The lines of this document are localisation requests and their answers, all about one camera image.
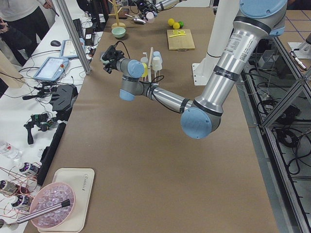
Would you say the aluminium frame post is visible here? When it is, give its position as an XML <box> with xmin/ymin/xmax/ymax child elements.
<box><xmin>55</xmin><ymin>0</ymin><xmax>91</xmax><ymax>75</ymax></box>

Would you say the standing person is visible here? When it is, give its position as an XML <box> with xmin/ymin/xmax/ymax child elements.
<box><xmin>0</xmin><ymin>0</ymin><xmax>53</xmax><ymax>56</ymax></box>

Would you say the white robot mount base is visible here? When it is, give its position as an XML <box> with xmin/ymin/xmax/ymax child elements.
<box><xmin>192</xmin><ymin>0</ymin><xmax>240</xmax><ymax>85</ymax></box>

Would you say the yellow plastic knife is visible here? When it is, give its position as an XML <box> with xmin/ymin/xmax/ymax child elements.
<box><xmin>168</xmin><ymin>33</ymin><xmax>186</xmax><ymax>38</ymax></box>

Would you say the black computer mouse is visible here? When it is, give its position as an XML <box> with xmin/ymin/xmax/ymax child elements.
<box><xmin>50</xmin><ymin>40</ymin><xmax>61</xmax><ymax>47</ymax></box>

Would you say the pink bowl of ice cubes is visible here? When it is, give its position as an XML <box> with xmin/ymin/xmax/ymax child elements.
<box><xmin>30</xmin><ymin>182</ymin><xmax>75</xmax><ymax>229</ymax></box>

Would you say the pink cup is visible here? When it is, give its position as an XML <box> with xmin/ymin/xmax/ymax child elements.
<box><xmin>146</xmin><ymin>12</ymin><xmax>155</xmax><ymax>23</ymax></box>

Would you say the grey cup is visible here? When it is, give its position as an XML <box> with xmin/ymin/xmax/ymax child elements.
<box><xmin>140</xmin><ymin>56</ymin><xmax>149</xmax><ymax>64</ymax></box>

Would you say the white wire cup holder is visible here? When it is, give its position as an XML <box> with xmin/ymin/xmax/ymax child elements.
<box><xmin>142</xmin><ymin>47</ymin><xmax>163</xmax><ymax>85</ymax></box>

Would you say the yellow lemon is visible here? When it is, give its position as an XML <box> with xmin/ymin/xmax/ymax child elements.
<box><xmin>168</xmin><ymin>18</ymin><xmax>175</xmax><ymax>27</ymax></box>
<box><xmin>173</xmin><ymin>22</ymin><xmax>180</xmax><ymax>30</ymax></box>

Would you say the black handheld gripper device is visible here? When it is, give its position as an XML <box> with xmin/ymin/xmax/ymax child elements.
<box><xmin>24</xmin><ymin>113</ymin><xmax>58</xmax><ymax>145</ymax></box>

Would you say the white cup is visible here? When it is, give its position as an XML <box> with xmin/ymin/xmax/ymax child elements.
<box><xmin>152</xmin><ymin>57</ymin><xmax>162</xmax><ymax>71</ymax></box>

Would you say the green lime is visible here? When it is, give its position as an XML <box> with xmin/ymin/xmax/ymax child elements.
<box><xmin>178</xmin><ymin>21</ymin><xmax>184</xmax><ymax>28</ymax></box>

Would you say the cream plastic tray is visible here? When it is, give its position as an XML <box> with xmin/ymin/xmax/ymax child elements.
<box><xmin>38</xmin><ymin>168</ymin><xmax>95</xmax><ymax>233</ymax></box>

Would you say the light green bowl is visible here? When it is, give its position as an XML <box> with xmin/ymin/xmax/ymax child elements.
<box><xmin>111</xmin><ymin>27</ymin><xmax>126</xmax><ymax>38</ymax></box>

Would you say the blue teach pendant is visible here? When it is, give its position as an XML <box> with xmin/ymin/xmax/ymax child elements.
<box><xmin>33</xmin><ymin>57</ymin><xmax>69</xmax><ymax>82</ymax></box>
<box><xmin>60</xmin><ymin>39</ymin><xmax>78</xmax><ymax>59</ymax></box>

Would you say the plastic water bottle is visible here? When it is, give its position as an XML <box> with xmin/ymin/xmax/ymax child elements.
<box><xmin>0</xmin><ymin>140</ymin><xmax>21</xmax><ymax>160</ymax></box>

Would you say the metal muddler stick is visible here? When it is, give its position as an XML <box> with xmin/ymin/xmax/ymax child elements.
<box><xmin>16</xmin><ymin>199</ymin><xmax>70</xmax><ymax>224</ymax></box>

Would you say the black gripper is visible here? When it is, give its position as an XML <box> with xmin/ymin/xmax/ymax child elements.
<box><xmin>137</xmin><ymin>1</ymin><xmax>157</xmax><ymax>18</ymax></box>
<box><xmin>100</xmin><ymin>45</ymin><xmax>124</xmax><ymax>74</ymax></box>

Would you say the wooden cutting board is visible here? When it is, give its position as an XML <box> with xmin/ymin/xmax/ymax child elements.
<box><xmin>167</xmin><ymin>29</ymin><xmax>195</xmax><ymax>51</ymax></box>

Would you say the metal jigger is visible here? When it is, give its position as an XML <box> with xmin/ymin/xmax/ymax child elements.
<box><xmin>126</xmin><ymin>14</ymin><xmax>146</xmax><ymax>25</ymax></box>

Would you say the purple label bottle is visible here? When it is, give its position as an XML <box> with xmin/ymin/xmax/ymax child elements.
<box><xmin>17</xmin><ymin>162</ymin><xmax>39</xmax><ymax>177</ymax></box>

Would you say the yellow cup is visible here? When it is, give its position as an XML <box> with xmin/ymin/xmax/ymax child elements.
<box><xmin>141</xmin><ymin>63</ymin><xmax>148</xmax><ymax>78</ymax></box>

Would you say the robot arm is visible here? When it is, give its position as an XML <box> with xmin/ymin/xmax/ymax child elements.
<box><xmin>101</xmin><ymin>0</ymin><xmax>287</xmax><ymax>139</ymax></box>
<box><xmin>133</xmin><ymin>0</ymin><xmax>182</xmax><ymax>18</ymax></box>

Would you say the black stand plate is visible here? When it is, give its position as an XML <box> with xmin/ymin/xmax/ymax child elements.
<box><xmin>49</xmin><ymin>84</ymin><xmax>78</xmax><ymax>121</ymax></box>

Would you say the wooden mug tree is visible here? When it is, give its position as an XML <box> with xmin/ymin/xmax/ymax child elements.
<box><xmin>108</xmin><ymin>0</ymin><xmax>126</xmax><ymax>29</ymax></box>

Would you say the light blue cup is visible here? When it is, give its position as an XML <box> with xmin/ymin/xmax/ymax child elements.
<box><xmin>153</xmin><ymin>51</ymin><xmax>162</xmax><ymax>60</ymax></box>

